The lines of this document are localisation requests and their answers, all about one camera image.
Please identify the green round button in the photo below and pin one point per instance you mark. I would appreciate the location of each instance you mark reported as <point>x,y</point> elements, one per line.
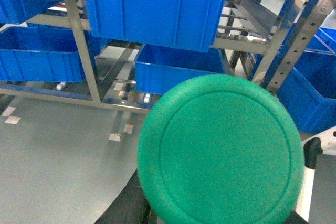
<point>220,149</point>

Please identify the blue bin lower centre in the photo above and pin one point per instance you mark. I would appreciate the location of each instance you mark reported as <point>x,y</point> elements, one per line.
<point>158,69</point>

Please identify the blue bin upper centre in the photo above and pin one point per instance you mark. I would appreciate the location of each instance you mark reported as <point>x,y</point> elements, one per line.
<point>181,24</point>

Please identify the blue bin right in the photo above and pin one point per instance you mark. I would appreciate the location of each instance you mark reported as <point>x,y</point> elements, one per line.
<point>308,92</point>

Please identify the blue bin lower left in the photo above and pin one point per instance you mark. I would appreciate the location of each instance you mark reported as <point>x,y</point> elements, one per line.
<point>40,54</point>

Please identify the steel shelf frame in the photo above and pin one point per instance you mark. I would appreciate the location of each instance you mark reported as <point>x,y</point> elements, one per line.
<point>245,26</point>

